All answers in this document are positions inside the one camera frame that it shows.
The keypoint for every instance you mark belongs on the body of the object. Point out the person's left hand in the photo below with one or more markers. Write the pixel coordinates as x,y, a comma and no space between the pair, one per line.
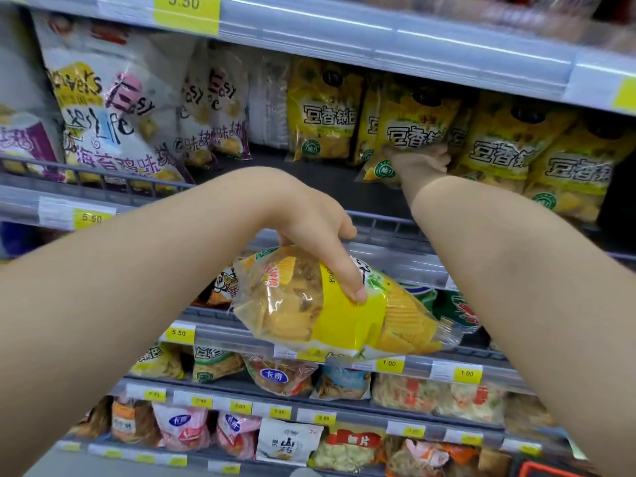
308,223

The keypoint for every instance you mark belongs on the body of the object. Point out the person's right hand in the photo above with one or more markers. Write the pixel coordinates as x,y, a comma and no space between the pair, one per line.
417,168

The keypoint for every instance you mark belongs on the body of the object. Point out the yellow snack packet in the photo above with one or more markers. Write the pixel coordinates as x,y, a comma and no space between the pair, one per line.
298,307
412,124

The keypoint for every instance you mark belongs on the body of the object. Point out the row of yellow snack packets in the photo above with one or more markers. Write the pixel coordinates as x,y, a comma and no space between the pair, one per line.
507,144

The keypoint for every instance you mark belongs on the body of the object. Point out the grey store shelving unit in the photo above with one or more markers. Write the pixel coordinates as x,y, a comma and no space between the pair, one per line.
447,44

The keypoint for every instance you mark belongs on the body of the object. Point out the white chips bag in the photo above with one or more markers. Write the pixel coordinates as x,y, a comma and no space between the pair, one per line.
196,119
231,109

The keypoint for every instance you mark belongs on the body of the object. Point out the white printed snack package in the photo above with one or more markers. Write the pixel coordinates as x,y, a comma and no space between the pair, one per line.
114,109
25,144

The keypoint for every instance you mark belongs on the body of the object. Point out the red plastic shopping basket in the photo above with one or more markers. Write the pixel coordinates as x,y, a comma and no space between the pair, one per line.
546,469

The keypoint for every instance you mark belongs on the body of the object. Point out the person's right forearm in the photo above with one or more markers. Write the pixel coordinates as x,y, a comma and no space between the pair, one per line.
521,293

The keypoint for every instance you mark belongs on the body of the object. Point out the person's left forearm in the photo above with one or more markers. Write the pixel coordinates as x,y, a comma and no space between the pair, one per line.
99,317

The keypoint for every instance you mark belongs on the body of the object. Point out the green blue bag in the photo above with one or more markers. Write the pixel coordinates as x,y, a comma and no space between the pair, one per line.
417,295

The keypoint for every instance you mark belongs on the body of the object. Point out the green shrimp print bag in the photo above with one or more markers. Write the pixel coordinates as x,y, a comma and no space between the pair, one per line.
459,312

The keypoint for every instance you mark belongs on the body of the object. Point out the orange bag blue badge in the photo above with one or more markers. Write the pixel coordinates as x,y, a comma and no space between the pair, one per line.
278,377

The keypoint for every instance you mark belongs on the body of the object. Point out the yellow green bag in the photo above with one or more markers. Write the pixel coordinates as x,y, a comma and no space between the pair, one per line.
218,365

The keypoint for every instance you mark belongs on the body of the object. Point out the pale red noodle bag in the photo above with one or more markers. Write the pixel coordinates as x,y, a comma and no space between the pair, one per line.
472,404
405,394

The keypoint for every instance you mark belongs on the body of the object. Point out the small yellow bag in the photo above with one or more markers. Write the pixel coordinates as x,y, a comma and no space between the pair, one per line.
156,362

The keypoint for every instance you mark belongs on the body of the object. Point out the white ink drawing bag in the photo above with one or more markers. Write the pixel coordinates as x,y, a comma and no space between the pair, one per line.
288,444

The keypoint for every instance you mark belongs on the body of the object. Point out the pale bag red label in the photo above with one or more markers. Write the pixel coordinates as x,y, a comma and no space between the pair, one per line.
348,452

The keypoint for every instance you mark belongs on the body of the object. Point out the orange brown bag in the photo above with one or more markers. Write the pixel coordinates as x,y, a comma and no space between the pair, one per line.
134,424

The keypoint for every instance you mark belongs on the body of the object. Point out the orange white bag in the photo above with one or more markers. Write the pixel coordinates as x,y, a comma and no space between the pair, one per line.
427,462

